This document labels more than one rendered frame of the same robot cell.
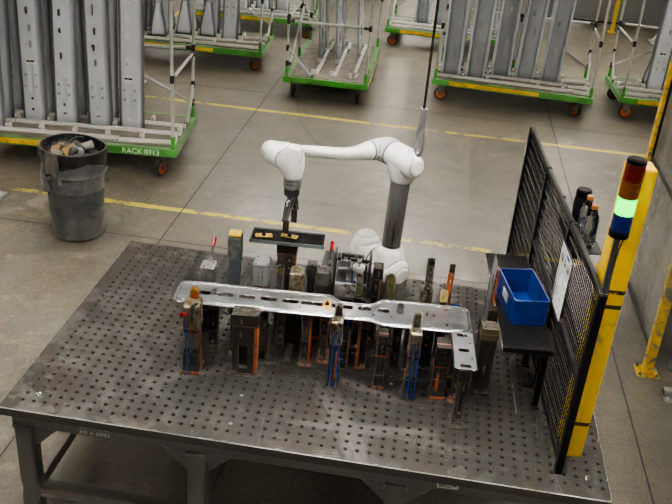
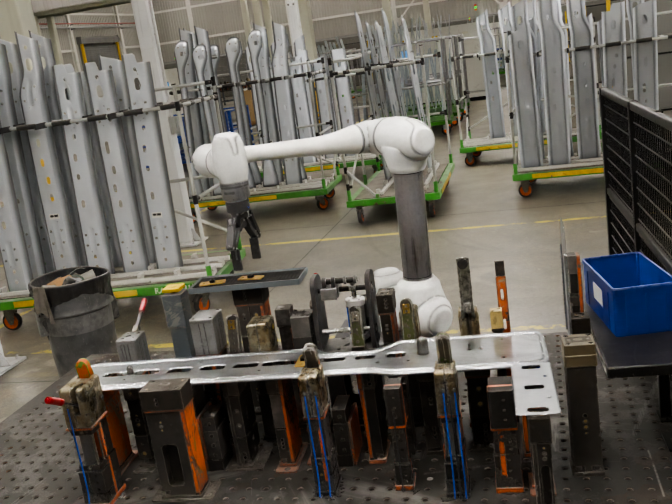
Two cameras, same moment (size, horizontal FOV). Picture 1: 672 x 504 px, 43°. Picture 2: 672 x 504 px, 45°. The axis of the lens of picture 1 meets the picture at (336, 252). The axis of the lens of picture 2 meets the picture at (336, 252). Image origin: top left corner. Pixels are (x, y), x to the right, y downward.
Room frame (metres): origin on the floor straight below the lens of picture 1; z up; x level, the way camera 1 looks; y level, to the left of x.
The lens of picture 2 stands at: (1.29, -0.48, 1.84)
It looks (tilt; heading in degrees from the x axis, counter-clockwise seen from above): 14 degrees down; 10
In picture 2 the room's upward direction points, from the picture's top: 8 degrees counter-clockwise
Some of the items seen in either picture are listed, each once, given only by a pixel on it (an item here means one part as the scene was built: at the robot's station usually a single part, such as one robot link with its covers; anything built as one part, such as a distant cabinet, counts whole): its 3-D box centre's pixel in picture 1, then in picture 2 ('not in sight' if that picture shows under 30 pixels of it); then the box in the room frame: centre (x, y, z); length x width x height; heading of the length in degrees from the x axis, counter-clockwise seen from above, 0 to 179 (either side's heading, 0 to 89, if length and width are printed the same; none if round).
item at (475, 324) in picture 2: (422, 318); (474, 367); (3.54, -0.45, 0.88); 0.07 x 0.06 x 0.35; 178
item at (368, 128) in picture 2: (385, 148); (380, 135); (4.09, -0.21, 1.53); 0.18 x 0.14 x 0.13; 130
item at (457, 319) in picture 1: (322, 305); (296, 363); (3.38, 0.04, 1.00); 1.38 x 0.22 x 0.02; 88
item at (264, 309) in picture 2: (285, 279); (260, 347); (3.73, 0.24, 0.92); 0.10 x 0.08 x 0.45; 88
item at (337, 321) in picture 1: (335, 349); (319, 430); (3.21, -0.04, 0.87); 0.12 x 0.09 x 0.35; 178
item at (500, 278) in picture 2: (445, 309); (506, 343); (3.53, -0.55, 0.95); 0.03 x 0.01 x 0.50; 88
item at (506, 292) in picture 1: (521, 296); (628, 291); (3.46, -0.88, 1.10); 0.30 x 0.17 x 0.13; 6
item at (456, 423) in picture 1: (460, 395); (543, 470); (2.99, -0.59, 0.84); 0.11 x 0.06 x 0.29; 178
